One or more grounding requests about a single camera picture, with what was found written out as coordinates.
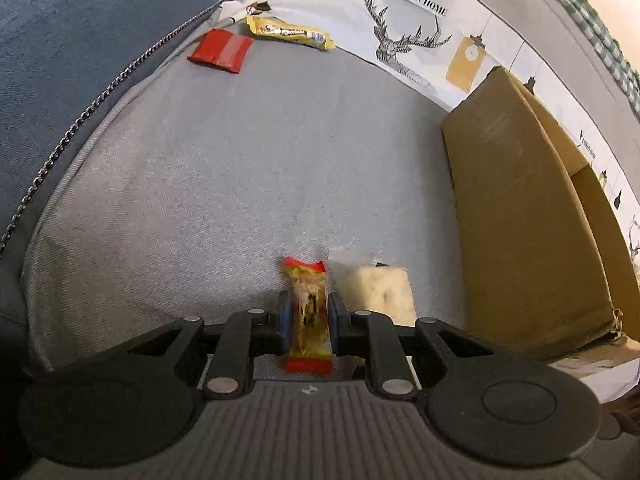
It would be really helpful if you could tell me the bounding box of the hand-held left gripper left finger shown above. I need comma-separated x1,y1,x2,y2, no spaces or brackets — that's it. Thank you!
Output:
124,291,293,402

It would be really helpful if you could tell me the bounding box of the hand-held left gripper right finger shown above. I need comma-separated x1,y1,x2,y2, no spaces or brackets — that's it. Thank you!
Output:
326,292,497,402

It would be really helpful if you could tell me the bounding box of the red and yellow snack packet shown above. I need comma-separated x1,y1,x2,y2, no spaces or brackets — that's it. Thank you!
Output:
281,256,334,375

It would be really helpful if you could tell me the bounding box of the brown cardboard box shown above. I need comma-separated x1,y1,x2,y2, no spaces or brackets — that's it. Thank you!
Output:
441,65,640,403

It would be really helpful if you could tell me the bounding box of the cream snack packet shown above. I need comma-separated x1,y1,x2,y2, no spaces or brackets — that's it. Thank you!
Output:
326,246,419,330

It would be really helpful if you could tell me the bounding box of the green checkered cloth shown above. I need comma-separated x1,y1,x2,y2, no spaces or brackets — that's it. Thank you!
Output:
520,0,640,123

